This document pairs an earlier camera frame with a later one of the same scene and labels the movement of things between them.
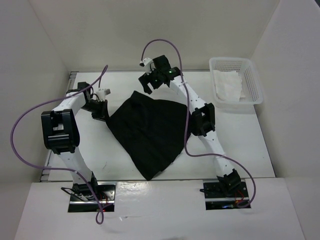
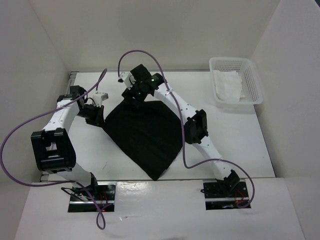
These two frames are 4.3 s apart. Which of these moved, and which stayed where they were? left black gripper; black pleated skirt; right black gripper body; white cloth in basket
Moved: left black gripper; right black gripper body
Stayed: white cloth in basket; black pleated skirt
